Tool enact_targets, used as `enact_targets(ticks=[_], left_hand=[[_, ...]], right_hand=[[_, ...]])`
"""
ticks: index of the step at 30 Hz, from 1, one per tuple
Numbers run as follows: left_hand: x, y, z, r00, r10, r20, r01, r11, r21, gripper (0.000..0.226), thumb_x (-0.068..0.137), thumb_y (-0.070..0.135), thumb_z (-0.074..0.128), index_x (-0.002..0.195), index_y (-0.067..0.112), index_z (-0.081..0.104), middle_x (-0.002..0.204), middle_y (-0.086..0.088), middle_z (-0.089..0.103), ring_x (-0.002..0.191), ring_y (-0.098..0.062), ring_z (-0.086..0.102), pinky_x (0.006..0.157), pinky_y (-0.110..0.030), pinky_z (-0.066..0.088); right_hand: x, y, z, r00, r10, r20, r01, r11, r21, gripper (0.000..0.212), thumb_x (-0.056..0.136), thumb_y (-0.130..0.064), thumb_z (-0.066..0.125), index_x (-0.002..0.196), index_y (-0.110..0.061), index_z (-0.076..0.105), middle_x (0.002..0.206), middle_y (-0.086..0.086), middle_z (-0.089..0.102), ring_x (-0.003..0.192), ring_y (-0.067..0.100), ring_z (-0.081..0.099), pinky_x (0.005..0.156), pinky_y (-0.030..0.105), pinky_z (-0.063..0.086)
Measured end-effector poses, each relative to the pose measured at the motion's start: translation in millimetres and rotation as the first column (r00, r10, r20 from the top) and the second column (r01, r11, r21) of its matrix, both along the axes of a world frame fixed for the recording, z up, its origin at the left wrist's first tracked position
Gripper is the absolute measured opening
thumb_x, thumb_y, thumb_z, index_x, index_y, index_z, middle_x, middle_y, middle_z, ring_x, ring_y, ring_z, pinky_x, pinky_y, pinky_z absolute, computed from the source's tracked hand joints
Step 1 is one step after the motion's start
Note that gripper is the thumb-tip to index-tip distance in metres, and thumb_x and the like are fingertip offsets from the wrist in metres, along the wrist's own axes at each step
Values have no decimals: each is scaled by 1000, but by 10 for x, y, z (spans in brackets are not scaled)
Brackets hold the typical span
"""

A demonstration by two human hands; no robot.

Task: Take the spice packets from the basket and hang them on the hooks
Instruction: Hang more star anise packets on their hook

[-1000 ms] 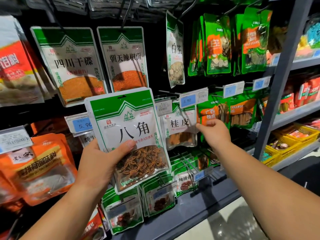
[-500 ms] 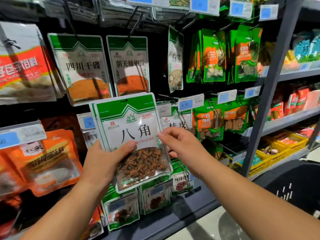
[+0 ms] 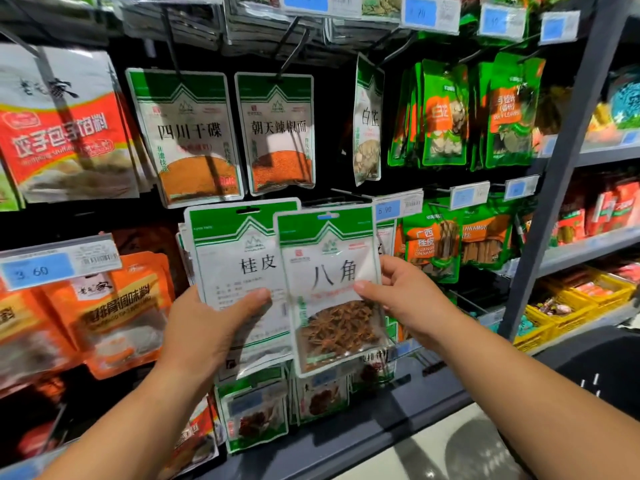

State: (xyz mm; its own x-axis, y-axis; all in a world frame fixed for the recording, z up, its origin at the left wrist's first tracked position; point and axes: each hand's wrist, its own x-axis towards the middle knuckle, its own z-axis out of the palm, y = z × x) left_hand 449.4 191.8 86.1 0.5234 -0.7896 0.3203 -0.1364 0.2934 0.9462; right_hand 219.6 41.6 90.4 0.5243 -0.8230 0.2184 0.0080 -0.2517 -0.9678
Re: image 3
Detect row of clear green-top packets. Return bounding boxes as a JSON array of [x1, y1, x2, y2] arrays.
[[215, 365, 291, 456]]

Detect yellow display trays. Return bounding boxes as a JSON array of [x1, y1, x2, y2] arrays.
[[515, 265, 640, 351]]

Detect green leaf packets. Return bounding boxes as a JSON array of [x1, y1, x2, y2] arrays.
[[472, 51, 548, 171]]

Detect person's right forearm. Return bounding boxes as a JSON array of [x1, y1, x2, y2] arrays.
[[420, 315, 640, 480]]

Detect person's right hand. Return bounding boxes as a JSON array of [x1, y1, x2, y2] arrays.
[[353, 255, 451, 348]]

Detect star anise spice packet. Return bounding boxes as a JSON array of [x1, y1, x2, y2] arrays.
[[275, 203, 386, 376]]

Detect person's left forearm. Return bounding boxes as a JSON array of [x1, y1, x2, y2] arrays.
[[40, 375, 226, 480]]

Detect black shopping basket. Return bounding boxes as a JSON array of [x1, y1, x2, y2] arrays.
[[535, 325, 640, 446]]

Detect green orange Guangxi cinnamon bags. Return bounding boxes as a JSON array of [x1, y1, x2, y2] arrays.
[[458, 199, 516, 271], [398, 201, 463, 286]]

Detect white red-label packets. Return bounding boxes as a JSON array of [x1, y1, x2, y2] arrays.
[[0, 159, 21, 213], [0, 43, 151, 206]]

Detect clear dried-leaf packets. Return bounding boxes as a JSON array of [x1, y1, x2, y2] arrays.
[[362, 0, 403, 21]]

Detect row of teal yellow packets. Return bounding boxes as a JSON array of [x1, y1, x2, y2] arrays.
[[585, 75, 640, 146]]

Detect clear orange powder packets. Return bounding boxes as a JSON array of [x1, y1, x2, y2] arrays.
[[125, 67, 246, 209]]

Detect orange seasoning packet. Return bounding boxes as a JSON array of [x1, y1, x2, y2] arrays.
[[45, 251, 176, 381]]

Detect clear white-slice packets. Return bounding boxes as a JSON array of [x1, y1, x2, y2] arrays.
[[352, 53, 386, 188]]

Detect clear chili powder packets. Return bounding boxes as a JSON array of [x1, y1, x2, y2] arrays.
[[235, 71, 316, 196]]

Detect green white-slice packets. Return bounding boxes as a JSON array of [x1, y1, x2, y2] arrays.
[[388, 59, 471, 168]]

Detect person's left hand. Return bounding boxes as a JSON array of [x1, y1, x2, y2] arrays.
[[160, 285, 273, 391]]

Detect gray metal shelving unit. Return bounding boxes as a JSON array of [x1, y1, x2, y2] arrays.
[[498, 0, 640, 356]]

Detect row of red orange packets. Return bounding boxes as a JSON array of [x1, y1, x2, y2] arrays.
[[550, 175, 640, 246]]

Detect cassia bark spice packet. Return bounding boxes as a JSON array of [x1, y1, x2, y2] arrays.
[[185, 197, 301, 381]]

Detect row of green white packets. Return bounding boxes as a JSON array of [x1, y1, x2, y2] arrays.
[[290, 345, 421, 426]]

